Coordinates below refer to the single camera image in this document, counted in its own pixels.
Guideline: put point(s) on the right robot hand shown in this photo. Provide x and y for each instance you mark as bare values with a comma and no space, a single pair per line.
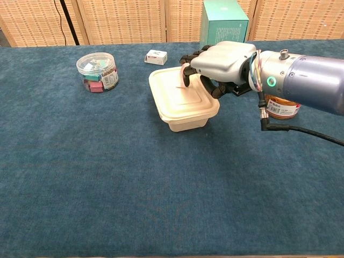
220,61

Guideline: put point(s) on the pink paper strip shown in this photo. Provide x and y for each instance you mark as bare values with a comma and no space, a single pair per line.
181,72

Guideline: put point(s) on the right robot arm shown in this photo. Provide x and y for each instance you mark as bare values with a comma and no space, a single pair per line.
309,78

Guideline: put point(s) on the teal green cardboard box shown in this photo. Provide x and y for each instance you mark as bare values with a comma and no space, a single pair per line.
223,24

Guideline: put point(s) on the small white staples box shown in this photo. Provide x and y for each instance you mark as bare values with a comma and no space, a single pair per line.
156,57

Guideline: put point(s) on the black stapler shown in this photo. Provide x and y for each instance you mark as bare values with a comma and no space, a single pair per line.
240,90

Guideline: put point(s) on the cream lidded plastic container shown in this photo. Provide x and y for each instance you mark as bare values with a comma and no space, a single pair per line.
182,107

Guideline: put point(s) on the clear jar of rubber bands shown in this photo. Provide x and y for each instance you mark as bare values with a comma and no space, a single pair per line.
282,108

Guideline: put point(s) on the woven bamboo folding screen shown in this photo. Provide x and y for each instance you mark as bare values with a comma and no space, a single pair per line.
121,21

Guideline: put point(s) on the clear jar of binder clips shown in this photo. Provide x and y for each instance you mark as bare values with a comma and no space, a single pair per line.
96,80

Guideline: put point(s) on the blue fabric table cover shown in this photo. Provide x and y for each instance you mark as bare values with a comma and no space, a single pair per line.
161,188

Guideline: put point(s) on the black stand pole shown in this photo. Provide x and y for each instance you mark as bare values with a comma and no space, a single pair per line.
69,21

